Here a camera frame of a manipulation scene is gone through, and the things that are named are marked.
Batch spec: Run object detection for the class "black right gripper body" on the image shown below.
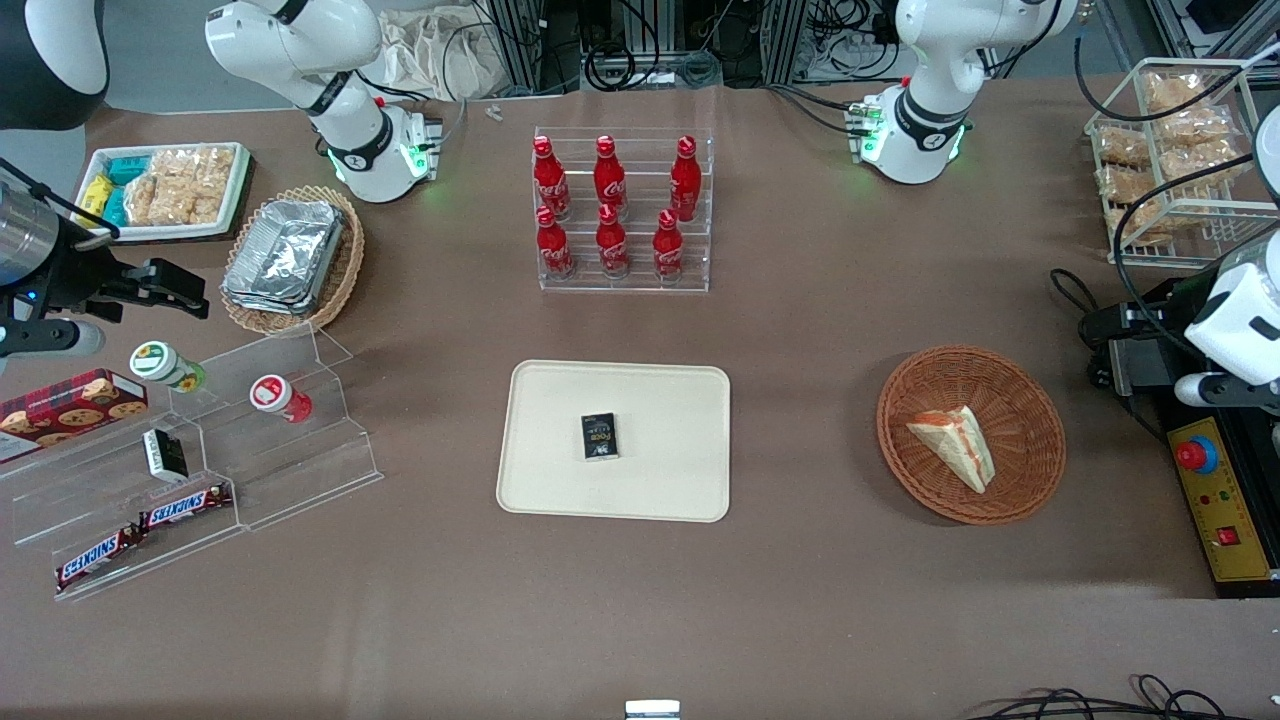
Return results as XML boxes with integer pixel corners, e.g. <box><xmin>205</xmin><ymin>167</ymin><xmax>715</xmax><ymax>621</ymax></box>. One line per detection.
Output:
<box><xmin>0</xmin><ymin>236</ymin><xmax>139</xmax><ymax>325</ymax></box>

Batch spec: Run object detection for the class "triangle sandwich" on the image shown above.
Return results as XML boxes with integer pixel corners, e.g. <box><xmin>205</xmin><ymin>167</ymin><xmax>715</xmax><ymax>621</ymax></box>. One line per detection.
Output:
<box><xmin>905</xmin><ymin>404</ymin><xmax>997</xmax><ymax>495</ymax></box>

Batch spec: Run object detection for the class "white rectangular snack tray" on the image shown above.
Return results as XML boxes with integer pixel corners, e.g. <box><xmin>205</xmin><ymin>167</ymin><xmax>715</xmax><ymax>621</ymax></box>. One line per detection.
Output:
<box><xmin>75</xmin><ymin>142</ymin><xmax>254</xmax><ymax>244</ymax></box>

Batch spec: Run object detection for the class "brown wicker basket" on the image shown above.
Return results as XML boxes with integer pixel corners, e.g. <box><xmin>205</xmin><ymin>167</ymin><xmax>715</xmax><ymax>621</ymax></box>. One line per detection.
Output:
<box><xmin>876</xmin><ymin>346</ymin><xmax>1067</xmax><ymax>527</ymax></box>

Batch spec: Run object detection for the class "light oval wicker basket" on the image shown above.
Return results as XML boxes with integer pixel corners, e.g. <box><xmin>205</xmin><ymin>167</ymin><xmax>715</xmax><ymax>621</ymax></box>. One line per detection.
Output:
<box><xmin>219</xmin><ymin>185</ymin><xmax>366</xmax><ymax>338</ymax></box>

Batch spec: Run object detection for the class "beige plastic tray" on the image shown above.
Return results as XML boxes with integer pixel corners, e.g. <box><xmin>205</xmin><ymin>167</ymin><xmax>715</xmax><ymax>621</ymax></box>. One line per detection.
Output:
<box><xmin>496</xmin><ymin>360</ymin><xmax>732</xmax><ymax>524</ymax></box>

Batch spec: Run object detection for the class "grey metal box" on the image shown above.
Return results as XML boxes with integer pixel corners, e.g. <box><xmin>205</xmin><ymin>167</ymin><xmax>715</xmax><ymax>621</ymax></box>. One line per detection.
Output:
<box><xmin>1111</xmin><ymin>334</ymin><xmax>1192</xmax><ymax>398</ymax></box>

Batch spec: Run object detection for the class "green bottle with sunflower lid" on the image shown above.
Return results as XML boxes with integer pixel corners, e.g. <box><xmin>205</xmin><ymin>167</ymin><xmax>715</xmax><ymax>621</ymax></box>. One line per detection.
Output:
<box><xmin>129</xmin><ymin>341</ymin><xmax>209</xmax><ymax>394</ymax></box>

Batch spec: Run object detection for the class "clear rice cracker bag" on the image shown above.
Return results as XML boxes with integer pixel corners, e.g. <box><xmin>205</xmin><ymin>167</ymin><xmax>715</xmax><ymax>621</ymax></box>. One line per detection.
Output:
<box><xmin>123</xmin><ymin>172</ymin><xmax>227</xmax><ymax>228</ymax></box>
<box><xmin>150</xmin><ymin>147</ymin><xmax>237</xmax><ymax>201</ymax></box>

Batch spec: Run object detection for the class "yellow snack packet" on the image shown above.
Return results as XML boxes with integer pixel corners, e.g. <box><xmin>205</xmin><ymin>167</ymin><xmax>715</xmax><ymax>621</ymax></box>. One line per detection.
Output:
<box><xmin>79</xmin><ymin>174</ymin><xmax>117</xmax><ymax>227</ymax></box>

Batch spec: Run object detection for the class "clear bagged pastry snack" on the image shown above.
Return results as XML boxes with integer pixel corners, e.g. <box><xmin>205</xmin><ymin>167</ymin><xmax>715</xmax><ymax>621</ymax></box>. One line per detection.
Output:
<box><xmin>1108</xmin><ymin>199</ymin><xmax>1177</xmax><ymax>248</ymax></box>
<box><xmin>1144</xmin><ymin>71</ymin><xmax>1208</xmax><ymax>117</ymax></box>
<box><xmin>1158</xmin><ymin>104</ymin><xmax>1253</xmax><ymax>187</ymax></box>
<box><xmin>1094</xmin><ymin>124</ymin><xmax>1153</xmax><ymax>168</ymax></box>
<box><xmin>1098</xmin><ymin>164</ymin><xmax>1163</xmax><ymax>208</ymax></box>

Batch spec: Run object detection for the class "aluminium foil container stack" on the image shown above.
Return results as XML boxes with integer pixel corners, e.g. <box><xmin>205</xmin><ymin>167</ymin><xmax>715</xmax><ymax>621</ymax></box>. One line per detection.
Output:
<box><xmin>221</xmin><ymin>199</ymin><xmax>348</xmax><ymax>318</ymax></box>

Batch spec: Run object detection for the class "red cookie box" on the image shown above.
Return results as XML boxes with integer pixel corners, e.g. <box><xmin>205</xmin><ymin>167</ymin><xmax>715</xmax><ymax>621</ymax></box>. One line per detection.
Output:
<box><xmin>0</xmin><ymin>368</ymin><xmax>150</xmax><ymax>464</ymax></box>

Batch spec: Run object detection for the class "red bottle with white lid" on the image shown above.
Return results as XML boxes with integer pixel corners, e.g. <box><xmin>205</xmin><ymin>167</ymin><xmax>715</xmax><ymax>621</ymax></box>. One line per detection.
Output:
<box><xmin>249</xmin><ymin>374</ymin><xmax>315</xmax><ymax>425</ymax></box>

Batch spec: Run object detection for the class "small black white box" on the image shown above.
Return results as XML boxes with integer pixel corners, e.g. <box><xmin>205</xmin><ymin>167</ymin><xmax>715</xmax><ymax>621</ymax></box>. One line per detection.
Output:
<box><xmin>141</xmin><ymin>428</ymin><xmax>190</xmax><ymax>484</ymax></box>

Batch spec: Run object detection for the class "yellow control panel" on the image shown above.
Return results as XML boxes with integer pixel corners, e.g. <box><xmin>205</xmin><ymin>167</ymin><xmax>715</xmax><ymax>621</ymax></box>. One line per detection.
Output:
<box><xmin>1164</xmin><ymin>415</ymin><xmax>1280</xmax><ymax>587</ymax></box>

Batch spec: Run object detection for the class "snickers chocolate bar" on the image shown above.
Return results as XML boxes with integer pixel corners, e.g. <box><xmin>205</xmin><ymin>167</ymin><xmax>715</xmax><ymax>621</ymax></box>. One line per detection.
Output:
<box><xmin>137</xmin><ymin>482</ymin><xmax>234</xmax><ymax>532</ymax></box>
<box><xmin>54</xmin><ymin>524</ymin><xmax>147</xmax><ymax>592</ymax></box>

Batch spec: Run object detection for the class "clear acrylic step display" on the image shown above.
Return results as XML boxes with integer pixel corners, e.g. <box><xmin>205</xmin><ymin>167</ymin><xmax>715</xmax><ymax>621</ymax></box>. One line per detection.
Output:
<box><xmin>0</xmin><ymin>322</ymin><xmax>385</xmax><ymax>604</ymax></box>

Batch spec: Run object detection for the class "black equipment base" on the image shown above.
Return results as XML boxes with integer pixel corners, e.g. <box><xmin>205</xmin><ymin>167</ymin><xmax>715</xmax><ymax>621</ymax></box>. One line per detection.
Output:
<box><xmin>1138</xmin><ymin>274</ymin><xmax>1280</xmax><ymax>601</ymax></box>

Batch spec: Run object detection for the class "white cloth bag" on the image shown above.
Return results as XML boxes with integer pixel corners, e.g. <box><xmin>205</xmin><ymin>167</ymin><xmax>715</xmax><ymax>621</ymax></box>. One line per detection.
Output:
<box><xmin>372</xmin><ymin>8</ymin><xmax>513</xmax><ymax>103</ymax></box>

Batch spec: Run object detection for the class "red cola bottle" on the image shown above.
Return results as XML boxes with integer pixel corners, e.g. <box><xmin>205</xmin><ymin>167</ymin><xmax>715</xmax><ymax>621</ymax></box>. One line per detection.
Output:
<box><xmin>595</xmin><ymin>204</ymin><xmax>632</xmax><ymax>279</ymax></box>
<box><xmin>593</xmin><ymin>135</ymin><xmax>629</xmax><ymax>217</ymax></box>
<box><xmin>531</xmin><ymin>135</ymin><xmax>572</xmax><ymax>222</ymax></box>
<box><xmin>652</xmin><ymin>208</ymin><xmax>686</xmax><ymax>282</ymax></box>
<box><xmin>668</xmin><ymin>135</ymin><xmax>704</xmax><ymax>224</ymax></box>
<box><xmin>535</xmin><ymin>206</ymin><xmax>577</xmax><ymax>281</ymax></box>

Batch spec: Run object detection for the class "small black card box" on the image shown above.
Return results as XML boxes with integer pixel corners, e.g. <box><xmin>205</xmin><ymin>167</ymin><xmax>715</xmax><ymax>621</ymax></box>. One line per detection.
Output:
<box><xmin>581</xmin><ymin>412</ymin><xmax>621</xmax><ymax>462</ymax></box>

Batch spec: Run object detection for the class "clear acrylic bottle rack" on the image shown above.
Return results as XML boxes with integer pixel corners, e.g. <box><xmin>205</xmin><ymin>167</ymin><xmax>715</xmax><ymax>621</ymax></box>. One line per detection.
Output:
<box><xmin>533</xmin><ymin>126</ymin><xmax>716</xmax><ymax>295</ymax></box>

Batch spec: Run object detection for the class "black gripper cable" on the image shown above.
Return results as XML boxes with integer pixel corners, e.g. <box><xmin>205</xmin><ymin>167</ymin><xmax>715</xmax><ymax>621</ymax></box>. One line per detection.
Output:
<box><xmin>1049</xmin><ymin>267</ymin><xmax>1104</xmax><ymax>322</ymax></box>

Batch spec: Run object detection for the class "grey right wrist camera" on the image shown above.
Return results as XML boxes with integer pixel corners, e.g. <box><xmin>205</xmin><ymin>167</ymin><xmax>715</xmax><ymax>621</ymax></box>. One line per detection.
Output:
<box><xmin>0</xmin><ymin>319</ymin><xmax>107</xmax><ymax>360</ymax></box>

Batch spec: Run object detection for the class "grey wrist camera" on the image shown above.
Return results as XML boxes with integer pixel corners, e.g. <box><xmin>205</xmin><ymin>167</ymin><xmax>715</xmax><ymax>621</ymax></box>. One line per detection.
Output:
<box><xmin>0</xmin><ymin>319</ymin><xmax>107</xmax><ymax>360</ymax></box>
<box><xmin>1174</xmin><ymin>371</ymin><xmax>1280</xmax><ymax>412</ymax></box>

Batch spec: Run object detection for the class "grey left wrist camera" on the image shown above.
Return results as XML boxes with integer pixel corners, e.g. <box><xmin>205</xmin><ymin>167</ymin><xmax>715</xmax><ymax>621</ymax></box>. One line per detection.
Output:
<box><xmin>1174</xmin><ymin>371</ymin><xmax>1280</xmax><ymax>412</ymax></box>

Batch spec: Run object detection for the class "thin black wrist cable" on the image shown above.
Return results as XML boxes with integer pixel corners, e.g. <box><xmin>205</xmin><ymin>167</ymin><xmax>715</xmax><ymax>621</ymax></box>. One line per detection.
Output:
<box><xmin>0</xmin><ymin>158</ymin><xmax>123</xmax><ymax>241</ymax></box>

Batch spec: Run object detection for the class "white wire shelf basket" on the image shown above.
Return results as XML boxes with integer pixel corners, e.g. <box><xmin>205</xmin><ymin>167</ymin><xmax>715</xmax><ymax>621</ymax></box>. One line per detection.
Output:
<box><xmin>1084</xmin><ymin>57</ymin><xmax>1280</xmax><ymax>270</ymax></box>

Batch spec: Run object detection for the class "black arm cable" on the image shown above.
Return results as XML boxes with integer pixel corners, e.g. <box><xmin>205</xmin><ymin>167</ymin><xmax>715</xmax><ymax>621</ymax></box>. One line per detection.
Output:
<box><xmin>1072</xmin><ymin>26</ymin><xmax>1280</xmax><ymax>125</ymax></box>

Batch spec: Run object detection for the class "black base cable bundle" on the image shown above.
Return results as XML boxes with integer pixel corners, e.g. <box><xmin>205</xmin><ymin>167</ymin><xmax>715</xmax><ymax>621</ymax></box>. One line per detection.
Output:
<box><xmin>764</xmin><ymin>82</ymin><xmax>873</xmax><ymax>138</ymax></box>

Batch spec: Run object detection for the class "black floor cable bundle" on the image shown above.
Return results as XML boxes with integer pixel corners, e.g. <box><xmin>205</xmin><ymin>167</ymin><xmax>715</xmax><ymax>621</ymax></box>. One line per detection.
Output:
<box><xmin>962</xmin><ymin>674</ymin><xmax>1280</xmax><ymax>720</ymax></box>

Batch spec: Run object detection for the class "coiled black cable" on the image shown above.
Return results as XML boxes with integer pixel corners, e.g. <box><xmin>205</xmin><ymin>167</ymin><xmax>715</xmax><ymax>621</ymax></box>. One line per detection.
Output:
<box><xmin>584</xmin><ymin>44</ymin><xmax>723</xmax><ymax>93</ymax></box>

